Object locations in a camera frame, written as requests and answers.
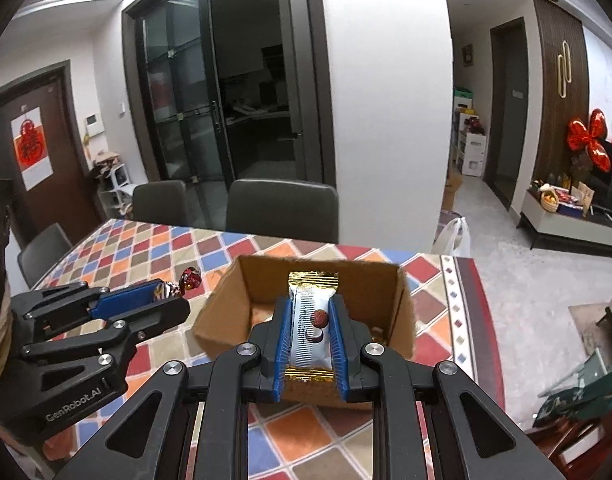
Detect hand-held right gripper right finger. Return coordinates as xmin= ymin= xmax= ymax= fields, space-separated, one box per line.
xmin=328 ymin=295 xmax=554 ymax=480

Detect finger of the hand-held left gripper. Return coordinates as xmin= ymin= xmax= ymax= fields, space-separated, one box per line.
xmin=20 ymin=298 xmax=191 ymax=362
xmin=10 ymin=280 xmax=160 ymax=334

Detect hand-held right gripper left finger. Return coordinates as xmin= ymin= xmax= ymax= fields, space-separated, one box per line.
xmin=50 ymin=296 xmax=294 ymax=480

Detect gold white snack packet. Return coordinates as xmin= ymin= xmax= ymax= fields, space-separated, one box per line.
xmin=287 ymin=270 xmax=341 ymax=385

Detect red foil candy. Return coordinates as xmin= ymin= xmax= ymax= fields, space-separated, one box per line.
xmin=156 ymin=266 xmax=203 ymax=303

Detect brown cardboard box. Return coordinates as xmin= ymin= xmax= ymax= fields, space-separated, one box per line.
xmin=192 ymin=254 xmax=415 ymax=413

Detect colourful checked tablecloth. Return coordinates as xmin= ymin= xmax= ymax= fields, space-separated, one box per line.
xmin=16 ymin=217 xmax=507 ymax=480

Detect grey dining chair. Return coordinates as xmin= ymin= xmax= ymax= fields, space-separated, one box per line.
xmin=226 ymin=179 xmax=339 ymax=245
xmin=132 ymin=180 xmax=187 ymax=223
xmin=17 ymin=223 xmax=72 ymax=288

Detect white shoe rack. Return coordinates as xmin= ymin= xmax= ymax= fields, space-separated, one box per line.
xmin=96 ymin=152 xmax=136 ymax=218

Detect brown entrance door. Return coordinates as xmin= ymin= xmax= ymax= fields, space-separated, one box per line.
xmin=0 ymin=62 xmax=99 ymax=246

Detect white plastic bag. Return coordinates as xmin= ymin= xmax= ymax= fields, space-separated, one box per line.
xmin=432 ymin=216 xmax=472 ymax=257

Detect red paper door poster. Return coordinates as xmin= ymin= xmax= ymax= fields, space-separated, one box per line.
xmin=10 ymin=105 xmax=54 ymax=191

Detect small cardboard floor box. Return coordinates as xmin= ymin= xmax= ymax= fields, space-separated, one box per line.
xmin=442 ymin=167 xmax=464 ymax=211

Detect dark glass sliding door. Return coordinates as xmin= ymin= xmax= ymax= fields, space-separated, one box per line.
xmin=123 ymin=0 xmax=237 ymax=186

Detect white storage drawers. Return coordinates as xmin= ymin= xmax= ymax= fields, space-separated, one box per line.
xmin=458 ymin=112 xmax=488 ymax=177

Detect red wooden chair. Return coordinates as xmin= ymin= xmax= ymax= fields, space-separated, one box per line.
xmin=526 ymin=410 xmax=612 ymax=480

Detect dark green bag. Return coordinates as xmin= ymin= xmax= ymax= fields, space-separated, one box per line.
xmin=533 ymin=365 xmax=612 ymax=428

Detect grey side table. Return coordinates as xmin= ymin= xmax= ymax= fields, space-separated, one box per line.
xmin=568 ymin=290 xmax=612 ymax=361

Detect white tv cabinet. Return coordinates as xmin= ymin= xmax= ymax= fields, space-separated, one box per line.
xmin=518 ymin=190 xmax=612 ymax=252

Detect dark room door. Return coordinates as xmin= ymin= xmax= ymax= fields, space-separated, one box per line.
xmin=490 ymin=17 xmax=529 ymax=211

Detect dark wooden wardrobe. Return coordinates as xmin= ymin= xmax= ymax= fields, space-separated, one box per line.
xmin=531 ymin=0 xmax=584 ymax=196

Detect red bow balloon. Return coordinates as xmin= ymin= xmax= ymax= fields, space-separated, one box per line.
xmin=566 ymin=109 xmax=612 ymax=173

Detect gold wardrobe handle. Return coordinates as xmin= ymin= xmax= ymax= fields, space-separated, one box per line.
xmin=557 ymin=40 xmax=573 ymax=98

